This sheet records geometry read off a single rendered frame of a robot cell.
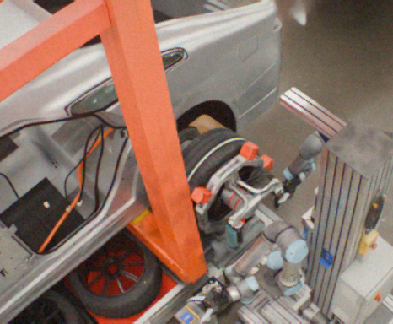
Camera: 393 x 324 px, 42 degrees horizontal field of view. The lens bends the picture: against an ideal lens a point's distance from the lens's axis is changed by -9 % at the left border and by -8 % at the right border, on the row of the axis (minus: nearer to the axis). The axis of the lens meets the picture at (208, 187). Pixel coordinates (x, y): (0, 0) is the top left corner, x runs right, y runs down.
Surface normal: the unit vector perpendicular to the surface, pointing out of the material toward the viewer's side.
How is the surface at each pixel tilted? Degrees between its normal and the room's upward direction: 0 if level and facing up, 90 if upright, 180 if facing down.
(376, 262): 0
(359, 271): 0
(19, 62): 90
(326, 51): 0
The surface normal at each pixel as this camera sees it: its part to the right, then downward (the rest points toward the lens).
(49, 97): 0.39, -0.17
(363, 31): -0.10, -0.57
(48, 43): 0.69, 0.55
